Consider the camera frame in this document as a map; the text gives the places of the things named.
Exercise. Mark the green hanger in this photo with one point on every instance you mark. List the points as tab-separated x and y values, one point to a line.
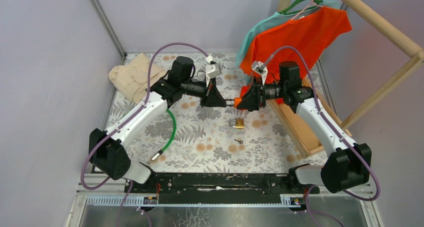
288	10

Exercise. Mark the small silver key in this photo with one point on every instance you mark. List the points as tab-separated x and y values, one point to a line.
239	141

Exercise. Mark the wooden rack frame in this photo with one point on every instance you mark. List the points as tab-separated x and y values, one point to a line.
375	75

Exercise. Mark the brass padlock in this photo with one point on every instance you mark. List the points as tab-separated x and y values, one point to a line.
237	123

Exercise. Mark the orange t-shirt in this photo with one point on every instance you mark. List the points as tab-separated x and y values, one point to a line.
302	40

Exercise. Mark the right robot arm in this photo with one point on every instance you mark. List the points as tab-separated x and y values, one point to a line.
348	162

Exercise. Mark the floral table mat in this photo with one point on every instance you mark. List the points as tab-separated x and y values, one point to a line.
191	138

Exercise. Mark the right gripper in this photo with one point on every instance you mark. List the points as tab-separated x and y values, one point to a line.
254	99

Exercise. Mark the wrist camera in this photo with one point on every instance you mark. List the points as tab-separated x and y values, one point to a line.
259	70
212	69

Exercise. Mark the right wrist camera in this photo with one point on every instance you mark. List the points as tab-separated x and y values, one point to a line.
259	70

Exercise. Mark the orange padlock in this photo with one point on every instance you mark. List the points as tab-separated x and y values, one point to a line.
233	102

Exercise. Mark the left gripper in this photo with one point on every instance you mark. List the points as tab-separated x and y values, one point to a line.
212	97

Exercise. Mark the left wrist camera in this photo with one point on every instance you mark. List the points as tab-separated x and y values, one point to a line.
212	69

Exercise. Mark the pink hanger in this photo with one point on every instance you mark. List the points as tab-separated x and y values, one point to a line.
312	3

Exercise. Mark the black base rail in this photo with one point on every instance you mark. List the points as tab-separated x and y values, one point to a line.
220	188

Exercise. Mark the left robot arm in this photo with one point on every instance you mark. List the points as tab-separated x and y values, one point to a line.
108	148

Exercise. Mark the teal t-shirt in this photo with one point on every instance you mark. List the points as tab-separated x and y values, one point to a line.
273	21

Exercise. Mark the beige cloth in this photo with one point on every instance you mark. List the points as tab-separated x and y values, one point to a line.
131	80

